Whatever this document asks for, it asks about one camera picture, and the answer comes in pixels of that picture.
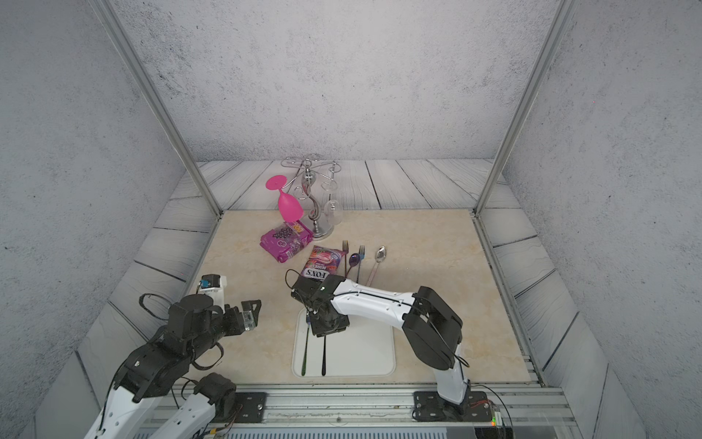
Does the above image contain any left aluminium frame post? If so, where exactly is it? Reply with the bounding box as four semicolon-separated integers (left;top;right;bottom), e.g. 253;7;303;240
89;0;224;221

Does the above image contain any silver spoon pink handle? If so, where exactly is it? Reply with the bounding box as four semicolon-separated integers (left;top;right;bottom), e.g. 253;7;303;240
366;246;387;286

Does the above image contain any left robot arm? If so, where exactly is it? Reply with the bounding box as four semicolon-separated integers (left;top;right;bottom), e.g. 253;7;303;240
87;294;267;438

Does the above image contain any aluminium frame post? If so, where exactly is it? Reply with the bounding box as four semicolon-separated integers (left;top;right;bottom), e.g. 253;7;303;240
89;0;224;221
473;0;578;218

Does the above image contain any dark purple spoon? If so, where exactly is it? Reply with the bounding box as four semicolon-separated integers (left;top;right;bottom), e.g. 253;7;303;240
321;336;327;377
345;254;361;277

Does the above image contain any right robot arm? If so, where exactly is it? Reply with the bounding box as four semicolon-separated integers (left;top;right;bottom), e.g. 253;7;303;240
290;274;470;406

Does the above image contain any Fox's berries candy bag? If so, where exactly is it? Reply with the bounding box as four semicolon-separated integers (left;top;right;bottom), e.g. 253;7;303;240
301;245;346;281

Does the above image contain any magenta grape snack pack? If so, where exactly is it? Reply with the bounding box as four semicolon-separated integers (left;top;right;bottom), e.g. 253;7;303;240
260;221;313;263

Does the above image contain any rainbow green fork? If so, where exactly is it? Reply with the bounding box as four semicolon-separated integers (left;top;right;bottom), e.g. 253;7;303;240
301;313;311;377

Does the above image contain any white rectangular tray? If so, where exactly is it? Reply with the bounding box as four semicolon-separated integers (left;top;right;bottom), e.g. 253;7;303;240
292;310;396;380

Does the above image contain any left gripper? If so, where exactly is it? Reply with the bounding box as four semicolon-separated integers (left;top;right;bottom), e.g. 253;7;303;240
187;296;264;365

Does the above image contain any pink plastic wine glass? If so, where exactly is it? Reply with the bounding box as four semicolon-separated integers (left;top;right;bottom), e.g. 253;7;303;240
265;175;305;222

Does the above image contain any clear wine glass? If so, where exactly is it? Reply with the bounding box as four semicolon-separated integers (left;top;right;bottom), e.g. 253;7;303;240
322;177;343;226

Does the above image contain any dark purple fork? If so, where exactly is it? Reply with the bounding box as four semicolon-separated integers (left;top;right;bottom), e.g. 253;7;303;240
342;240;349;278

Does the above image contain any aluminium front rail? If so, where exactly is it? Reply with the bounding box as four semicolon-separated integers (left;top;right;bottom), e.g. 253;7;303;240
207;383;581;438

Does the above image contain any right aluminium frame post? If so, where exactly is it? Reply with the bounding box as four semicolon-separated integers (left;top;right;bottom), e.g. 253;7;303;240
473;0;578;218

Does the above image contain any chrome glass holder stand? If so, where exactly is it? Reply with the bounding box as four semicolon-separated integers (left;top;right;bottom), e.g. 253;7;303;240
281;155;342;241

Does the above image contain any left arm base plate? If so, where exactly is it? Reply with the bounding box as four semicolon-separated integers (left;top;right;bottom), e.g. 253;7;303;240
212;391;268;424

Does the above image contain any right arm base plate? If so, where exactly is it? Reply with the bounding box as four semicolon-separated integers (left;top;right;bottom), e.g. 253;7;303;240
412;391;495;423

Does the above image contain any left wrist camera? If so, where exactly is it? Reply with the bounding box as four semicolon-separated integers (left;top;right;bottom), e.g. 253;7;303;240
197;274;227;309

